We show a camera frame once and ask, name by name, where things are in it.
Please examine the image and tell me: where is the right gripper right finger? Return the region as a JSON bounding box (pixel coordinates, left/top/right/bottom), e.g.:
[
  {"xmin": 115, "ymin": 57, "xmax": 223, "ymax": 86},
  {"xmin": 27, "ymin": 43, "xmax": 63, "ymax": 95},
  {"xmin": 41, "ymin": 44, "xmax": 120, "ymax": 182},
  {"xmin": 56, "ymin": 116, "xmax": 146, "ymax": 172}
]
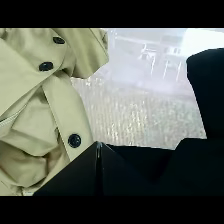
[{"xmin": 98, "ymin": 141, "xmax": 158, "ymax": 197}]

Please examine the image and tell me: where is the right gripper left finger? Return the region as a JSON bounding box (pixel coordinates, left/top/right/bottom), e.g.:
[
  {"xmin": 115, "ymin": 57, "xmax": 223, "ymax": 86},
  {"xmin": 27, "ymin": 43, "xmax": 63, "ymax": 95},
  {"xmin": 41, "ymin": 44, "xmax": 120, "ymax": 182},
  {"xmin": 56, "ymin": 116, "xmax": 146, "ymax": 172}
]
[{"xmin": 33, "ymin": 141, "xmax": 100, "ymax": 197}]

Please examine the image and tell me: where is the beige coat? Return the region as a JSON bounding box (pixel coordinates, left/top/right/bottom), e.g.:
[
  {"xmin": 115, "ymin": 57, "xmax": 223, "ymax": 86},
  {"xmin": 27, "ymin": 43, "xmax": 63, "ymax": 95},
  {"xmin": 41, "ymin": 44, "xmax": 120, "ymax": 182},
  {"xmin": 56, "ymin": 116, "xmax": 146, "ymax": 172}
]
[{"xmin": 0, "ymin": 27, "xmax": 110, "ymax": 197}]

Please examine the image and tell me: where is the black garment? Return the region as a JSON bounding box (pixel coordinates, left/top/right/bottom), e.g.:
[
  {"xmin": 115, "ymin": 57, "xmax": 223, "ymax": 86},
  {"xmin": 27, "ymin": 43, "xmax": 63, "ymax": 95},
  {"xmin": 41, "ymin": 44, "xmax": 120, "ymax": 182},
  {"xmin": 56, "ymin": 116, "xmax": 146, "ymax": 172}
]
[{"xmin": 106, "ymin": 47, "xmax": 224, "ymax": 197}]

